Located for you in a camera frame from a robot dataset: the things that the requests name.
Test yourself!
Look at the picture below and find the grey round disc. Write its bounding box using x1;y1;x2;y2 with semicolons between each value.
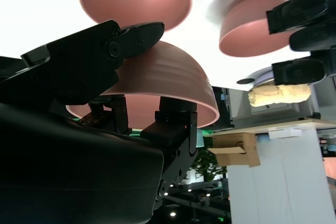
252;67;276;86

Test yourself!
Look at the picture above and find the brown cardboard box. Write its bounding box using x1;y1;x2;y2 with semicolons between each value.
207;132;261;167

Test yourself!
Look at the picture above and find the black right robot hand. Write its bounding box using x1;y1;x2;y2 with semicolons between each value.
0;20;199;224

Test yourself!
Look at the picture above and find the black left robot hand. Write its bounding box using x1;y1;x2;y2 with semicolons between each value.
266;0;336;86

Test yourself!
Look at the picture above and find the white pillar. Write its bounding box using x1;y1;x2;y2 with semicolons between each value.
227;125;329;224

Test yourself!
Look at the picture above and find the green potted plant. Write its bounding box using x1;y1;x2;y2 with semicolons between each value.
191;150;227;183

